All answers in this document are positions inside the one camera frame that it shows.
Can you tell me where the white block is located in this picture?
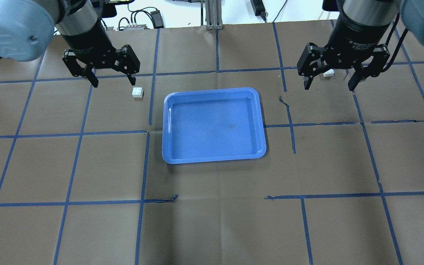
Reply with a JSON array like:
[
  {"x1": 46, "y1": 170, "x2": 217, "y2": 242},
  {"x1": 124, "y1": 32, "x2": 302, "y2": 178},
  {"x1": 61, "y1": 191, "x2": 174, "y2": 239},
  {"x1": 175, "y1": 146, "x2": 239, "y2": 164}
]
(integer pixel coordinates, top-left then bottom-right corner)
[{"x1": 131, "y1": 87, "x2": 144, "y2": 98}]

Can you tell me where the black power adapter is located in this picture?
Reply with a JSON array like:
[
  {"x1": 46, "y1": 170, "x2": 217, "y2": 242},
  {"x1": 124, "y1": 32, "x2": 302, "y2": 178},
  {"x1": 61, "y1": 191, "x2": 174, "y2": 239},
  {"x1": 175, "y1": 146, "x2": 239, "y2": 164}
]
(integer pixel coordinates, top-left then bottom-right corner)
[{"x1": 250, "y1": 0, "x2": 266, "y2": 19}]

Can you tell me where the white block near right arm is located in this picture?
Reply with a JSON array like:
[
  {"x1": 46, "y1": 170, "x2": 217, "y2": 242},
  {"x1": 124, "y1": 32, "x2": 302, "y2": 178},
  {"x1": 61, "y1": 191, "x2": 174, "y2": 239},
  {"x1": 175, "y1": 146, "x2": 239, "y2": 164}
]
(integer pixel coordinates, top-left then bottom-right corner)
[{"x1": 323, "y1": 69, "x2": 335, "y2": 78}]

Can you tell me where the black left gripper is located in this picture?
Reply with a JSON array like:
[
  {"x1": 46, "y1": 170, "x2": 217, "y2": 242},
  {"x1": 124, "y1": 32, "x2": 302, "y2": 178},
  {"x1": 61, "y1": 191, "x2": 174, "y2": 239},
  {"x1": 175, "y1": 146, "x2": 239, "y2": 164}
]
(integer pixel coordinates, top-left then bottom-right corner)
[{"x1": 62, "y1": 35, "x2": 140, "y2": 88}]

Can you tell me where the blue plastic tray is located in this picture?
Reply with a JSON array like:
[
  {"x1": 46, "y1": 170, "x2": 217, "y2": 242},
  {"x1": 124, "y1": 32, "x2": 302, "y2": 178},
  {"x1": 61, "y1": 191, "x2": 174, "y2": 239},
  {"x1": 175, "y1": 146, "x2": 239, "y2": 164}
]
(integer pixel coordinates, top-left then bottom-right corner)
[{"x1": 162, "y1": 87, "x2": 267, "y2": 164}]

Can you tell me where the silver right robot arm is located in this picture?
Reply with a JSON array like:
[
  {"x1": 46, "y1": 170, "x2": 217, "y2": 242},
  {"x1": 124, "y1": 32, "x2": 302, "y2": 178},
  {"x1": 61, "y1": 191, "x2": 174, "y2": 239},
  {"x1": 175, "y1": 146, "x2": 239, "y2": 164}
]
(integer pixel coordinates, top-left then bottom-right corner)
[{"x1": 297, "y1": 0, "x2": 424, "y2": 91}]

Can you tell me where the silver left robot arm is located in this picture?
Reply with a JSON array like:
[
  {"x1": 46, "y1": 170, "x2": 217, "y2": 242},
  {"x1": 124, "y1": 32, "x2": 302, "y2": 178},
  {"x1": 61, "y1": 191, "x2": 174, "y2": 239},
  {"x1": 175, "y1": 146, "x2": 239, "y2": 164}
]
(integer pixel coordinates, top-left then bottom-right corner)
[{"x1": 0, "y1": 0, "x2": 140, "y2": 87}]

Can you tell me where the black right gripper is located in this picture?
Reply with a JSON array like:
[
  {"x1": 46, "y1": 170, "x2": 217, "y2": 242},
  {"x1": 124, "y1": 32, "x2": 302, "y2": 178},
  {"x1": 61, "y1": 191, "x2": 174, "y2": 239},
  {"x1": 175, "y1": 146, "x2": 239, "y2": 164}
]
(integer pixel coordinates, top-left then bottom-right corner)
[{"x1": 297, "y1": 15, "x2": 390, "y2": 92}]

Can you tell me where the aluminium frame post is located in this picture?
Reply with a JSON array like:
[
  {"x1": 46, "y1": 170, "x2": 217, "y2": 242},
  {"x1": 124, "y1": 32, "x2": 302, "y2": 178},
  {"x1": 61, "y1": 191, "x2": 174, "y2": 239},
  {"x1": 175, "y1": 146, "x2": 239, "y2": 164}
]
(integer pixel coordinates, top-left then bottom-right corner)
[{"x1": 204, "y1": 0, "x2": 223, "y2": 30}]

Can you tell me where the black power brick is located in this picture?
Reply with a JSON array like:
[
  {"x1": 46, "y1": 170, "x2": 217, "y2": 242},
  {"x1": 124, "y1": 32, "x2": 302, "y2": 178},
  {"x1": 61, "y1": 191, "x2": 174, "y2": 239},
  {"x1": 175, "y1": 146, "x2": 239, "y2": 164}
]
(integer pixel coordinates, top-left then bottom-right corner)
[{"x1": 150, "y1": 10, "x2": 165, "y2": 29}]

